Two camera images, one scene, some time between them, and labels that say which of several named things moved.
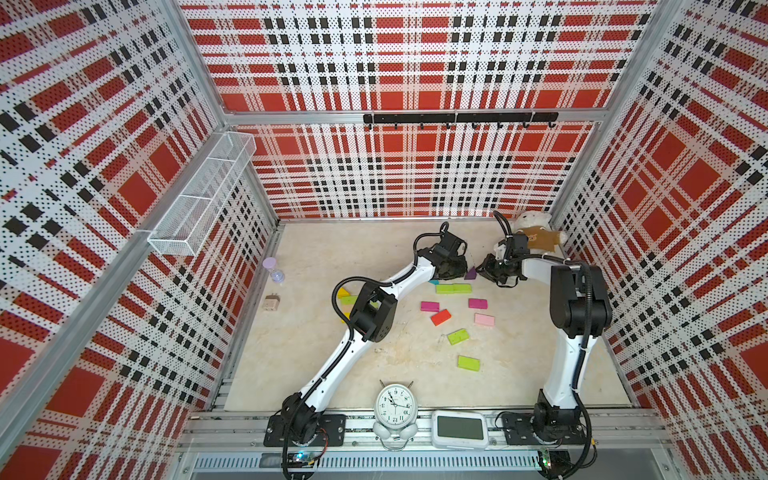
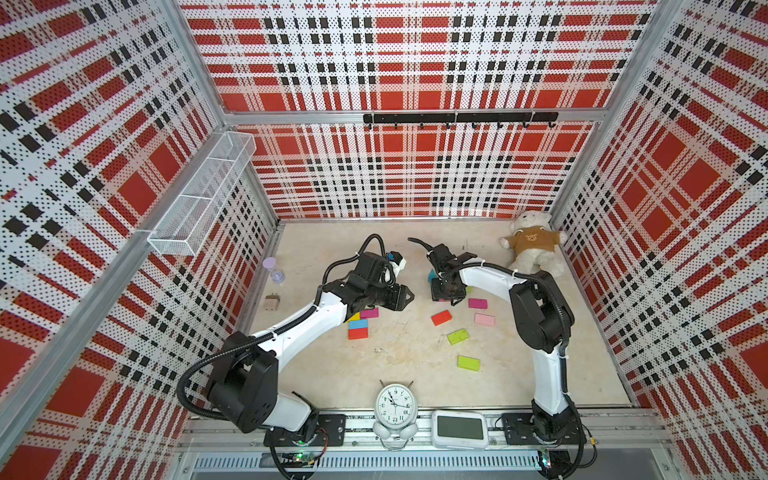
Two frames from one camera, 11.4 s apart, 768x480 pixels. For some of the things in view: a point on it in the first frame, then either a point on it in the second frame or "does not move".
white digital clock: (460, 429) does not move
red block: (441, 317) does not move
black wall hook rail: (462, 118) does not move
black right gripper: (484, 269) -> (436, 294)
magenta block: (477, 303) does not move
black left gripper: (461, 271) -> (397, 301)
